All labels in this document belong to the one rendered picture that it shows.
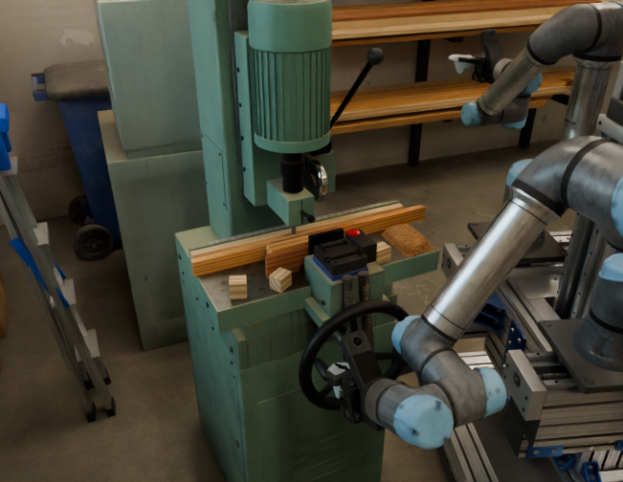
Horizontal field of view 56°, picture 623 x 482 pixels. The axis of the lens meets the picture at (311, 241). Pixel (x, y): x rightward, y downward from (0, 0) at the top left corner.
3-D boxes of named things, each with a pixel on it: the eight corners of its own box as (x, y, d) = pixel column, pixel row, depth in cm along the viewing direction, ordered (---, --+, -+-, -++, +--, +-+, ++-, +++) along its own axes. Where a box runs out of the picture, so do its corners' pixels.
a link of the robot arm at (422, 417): (464, 443, 85) (414, 461, 82) (424, 422, 96) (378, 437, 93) (456, 391, 85) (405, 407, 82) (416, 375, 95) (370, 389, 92)
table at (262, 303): (232, 360, 122) (230, 338, 119) (191, 286, 146) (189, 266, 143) (461, 288, 145) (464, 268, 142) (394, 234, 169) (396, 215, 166)
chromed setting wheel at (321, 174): (320, 210, 156) (321, 168, 150) (300, 193, 166) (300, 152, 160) (330, 208, 157) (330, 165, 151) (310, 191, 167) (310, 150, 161)
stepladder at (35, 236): (77, 429, 215) (-64, 130, 152) (72, 385, 235) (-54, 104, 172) (121, 413, 220) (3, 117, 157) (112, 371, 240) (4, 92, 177)
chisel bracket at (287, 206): (288, 232, 140) (288, 201, 136) (266, 209, 151) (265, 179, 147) (316, 227, 143) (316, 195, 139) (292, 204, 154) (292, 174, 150)
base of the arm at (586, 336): (621, 324, 136) (633, 290, 131) (660, 368, 123) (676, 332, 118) (559, 329, 135) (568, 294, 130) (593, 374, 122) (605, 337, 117)
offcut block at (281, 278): (280, 279, 138) (279, 267, 136) (292, 284, 136) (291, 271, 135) (269, 288, 135) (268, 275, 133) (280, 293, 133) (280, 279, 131)
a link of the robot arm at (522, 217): (544, 105, 95) (372, 339, 104) (597, 125, 86) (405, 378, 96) (577, 138, 101) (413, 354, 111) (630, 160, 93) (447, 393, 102)
